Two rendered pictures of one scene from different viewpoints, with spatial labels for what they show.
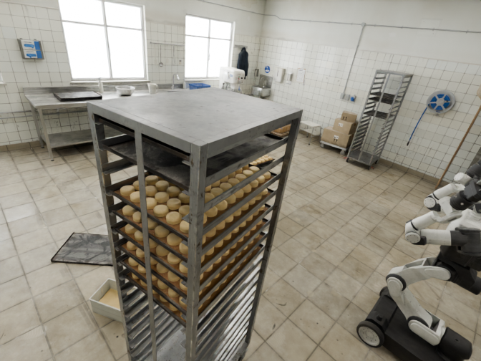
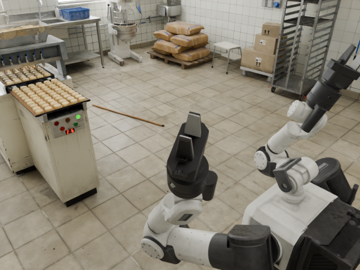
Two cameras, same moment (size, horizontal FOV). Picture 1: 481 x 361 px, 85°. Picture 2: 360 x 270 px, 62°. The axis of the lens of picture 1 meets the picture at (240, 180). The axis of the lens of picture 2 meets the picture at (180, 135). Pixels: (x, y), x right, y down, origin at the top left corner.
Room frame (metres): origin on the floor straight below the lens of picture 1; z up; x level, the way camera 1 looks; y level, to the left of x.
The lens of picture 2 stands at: (0.74, -1.23, 1.84)
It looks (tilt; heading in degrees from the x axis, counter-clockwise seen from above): 31 degrees down; 6
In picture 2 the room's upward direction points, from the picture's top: straight up
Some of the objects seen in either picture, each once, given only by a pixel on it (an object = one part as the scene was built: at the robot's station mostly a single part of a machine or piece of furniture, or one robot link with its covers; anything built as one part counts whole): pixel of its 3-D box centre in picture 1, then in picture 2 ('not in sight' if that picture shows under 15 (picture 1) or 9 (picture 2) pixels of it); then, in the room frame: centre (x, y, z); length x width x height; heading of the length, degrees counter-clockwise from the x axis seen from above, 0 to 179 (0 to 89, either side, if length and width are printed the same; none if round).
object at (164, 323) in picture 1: (174, 314); not in sight; (1.07, 0.32, 0.42); 0.64 x 0.03 x 0.03; 149
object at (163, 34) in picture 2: not in sight; (172, 33); (6.93, -0.42, 0.47); 0.72 x 0.42 x 0.17; 138
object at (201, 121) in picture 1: (200, 275); not in sight; (0.97, 0.15, 0.93); 0.64 x 0.51 x 1.78; 149
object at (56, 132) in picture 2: not in sight; (67, 124); (2.57, -0.21, 0.77); 0.24 x 0.04 x 0.14; 137
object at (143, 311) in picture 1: (174, 285); not in sight; (1.07, 0.32, 0.69); 0.64 x 0.03 x 0.03; 149
